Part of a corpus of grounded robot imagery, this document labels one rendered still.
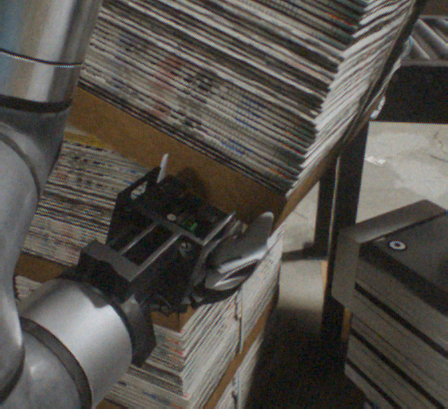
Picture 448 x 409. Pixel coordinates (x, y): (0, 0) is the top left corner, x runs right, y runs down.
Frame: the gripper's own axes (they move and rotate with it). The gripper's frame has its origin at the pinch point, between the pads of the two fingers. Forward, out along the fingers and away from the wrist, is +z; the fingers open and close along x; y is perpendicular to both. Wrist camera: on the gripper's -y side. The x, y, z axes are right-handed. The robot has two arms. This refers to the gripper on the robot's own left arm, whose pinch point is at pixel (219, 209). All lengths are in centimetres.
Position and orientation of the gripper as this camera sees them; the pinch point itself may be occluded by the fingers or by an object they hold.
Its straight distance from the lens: 51.4
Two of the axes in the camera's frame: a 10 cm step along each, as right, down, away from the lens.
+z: 4.4, -4.2, 8.0
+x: -8.4, -4.9, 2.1
